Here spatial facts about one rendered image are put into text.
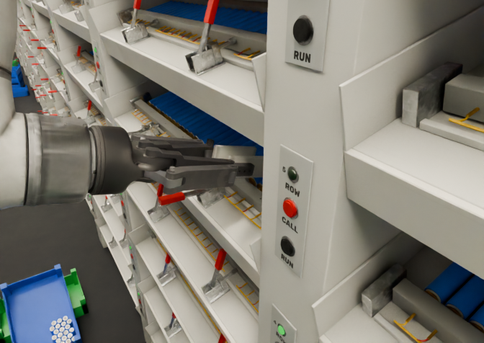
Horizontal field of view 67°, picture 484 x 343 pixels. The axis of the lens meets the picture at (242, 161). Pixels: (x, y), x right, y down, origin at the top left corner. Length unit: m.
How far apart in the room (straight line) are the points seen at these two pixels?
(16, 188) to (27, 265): 1.66
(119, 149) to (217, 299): 0.36
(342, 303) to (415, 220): 0.15
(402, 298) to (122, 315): 1.36
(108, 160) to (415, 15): 0.29
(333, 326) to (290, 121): 0.20
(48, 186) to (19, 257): 1.72
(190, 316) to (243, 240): 0.45
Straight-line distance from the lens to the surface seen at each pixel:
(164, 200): 0.50
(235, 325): 0.63
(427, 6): 0.29
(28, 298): 1.68
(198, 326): 0.87
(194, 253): 0.74
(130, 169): 0.39
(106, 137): 0.39
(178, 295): 0.94
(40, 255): 2.05
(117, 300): 1.70
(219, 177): 0.42
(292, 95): 0.29
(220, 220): 0.51
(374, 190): 0.26
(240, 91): 0.38
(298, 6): 0.28
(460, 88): 0.29
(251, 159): 0.48
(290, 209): 0.32
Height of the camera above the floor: 1.20
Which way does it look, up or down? 27 degrees down
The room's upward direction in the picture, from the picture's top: straight up
